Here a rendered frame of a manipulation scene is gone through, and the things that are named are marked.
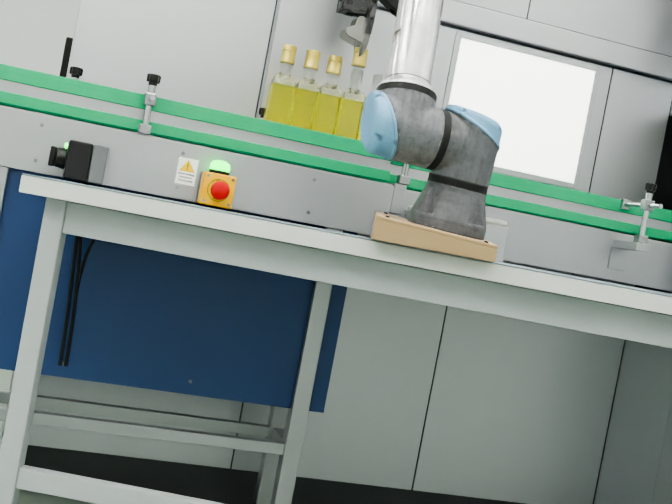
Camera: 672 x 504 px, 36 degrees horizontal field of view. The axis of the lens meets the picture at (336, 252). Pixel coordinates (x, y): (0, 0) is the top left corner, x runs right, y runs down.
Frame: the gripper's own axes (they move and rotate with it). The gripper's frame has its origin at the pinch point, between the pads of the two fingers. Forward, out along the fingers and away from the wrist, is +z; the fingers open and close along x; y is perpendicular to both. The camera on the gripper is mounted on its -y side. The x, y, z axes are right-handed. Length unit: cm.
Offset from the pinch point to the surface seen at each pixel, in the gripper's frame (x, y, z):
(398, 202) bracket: 15.2, -11.4, 34.3
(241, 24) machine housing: -14.8, 27.6, -2.6
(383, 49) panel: -12.3, -8.8, -4.2
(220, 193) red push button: 26, 31, 40
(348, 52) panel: -12.2, 0.1, -1.4
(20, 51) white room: -309, 95, -15
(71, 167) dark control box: 24, 62, 41
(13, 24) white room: -309, 100, -28
